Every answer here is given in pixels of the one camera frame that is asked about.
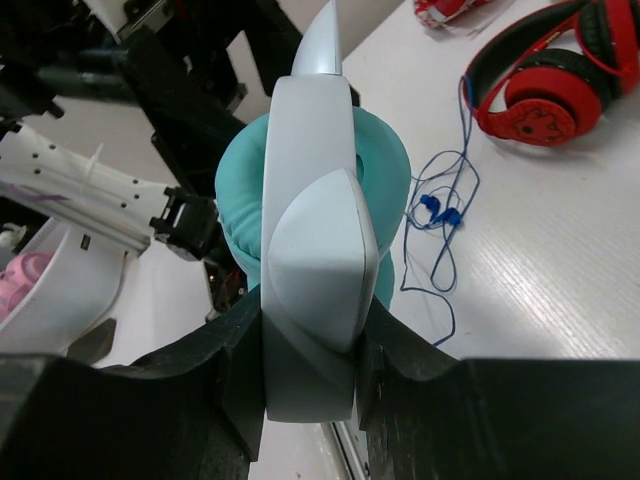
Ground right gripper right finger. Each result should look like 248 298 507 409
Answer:
356 301 639 479

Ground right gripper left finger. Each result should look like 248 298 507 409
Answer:
1 290 263 479

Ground red folded headphones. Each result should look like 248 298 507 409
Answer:
412 0 477 28

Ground teal cat-ear headphones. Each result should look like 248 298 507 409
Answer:
215 2 410 423

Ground pink and blue headphones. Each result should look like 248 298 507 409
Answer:
1 252 53 321

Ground red and black headphones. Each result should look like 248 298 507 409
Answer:
461 0 639 147

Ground blue earphones with cable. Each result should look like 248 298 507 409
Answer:
399 75 481 347

